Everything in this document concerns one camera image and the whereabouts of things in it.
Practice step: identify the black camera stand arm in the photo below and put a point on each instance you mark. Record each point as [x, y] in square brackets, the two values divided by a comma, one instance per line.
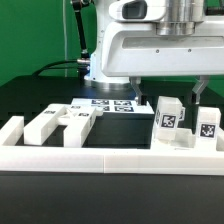
[77, 6]

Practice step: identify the white chair back piece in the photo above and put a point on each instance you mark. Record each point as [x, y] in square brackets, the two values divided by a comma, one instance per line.
[77, 120]

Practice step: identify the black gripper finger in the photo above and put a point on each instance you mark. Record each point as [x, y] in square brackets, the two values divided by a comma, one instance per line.
[140, 98]
[201, 83]

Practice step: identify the white chair seat piece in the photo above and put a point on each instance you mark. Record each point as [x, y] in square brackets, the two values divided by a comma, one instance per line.
[186, 140]

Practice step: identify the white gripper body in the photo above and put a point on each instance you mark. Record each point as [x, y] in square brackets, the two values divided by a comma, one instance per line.
[162, 38]

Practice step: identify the white marker sheet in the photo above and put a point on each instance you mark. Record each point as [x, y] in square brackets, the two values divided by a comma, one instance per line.
[115, 106]

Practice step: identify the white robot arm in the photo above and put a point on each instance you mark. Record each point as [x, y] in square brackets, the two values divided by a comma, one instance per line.
[96, 76]

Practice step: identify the white U-shaped fence frame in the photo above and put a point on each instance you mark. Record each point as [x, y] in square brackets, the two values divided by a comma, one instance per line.
[158, 160]

